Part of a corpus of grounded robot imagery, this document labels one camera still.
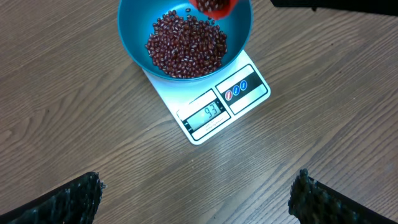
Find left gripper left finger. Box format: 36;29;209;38
1;172;105;224

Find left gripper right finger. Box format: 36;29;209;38
288;169;397;224

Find red measuring scoop blue handle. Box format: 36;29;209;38
189;0;239;20

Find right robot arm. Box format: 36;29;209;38
271;0;397;16

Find white digital kitchen scale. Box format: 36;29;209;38
144;51;271;145

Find red beans in bowl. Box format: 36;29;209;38
145;10;228;78

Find blue metal bowl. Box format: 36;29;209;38
118;0;254;81

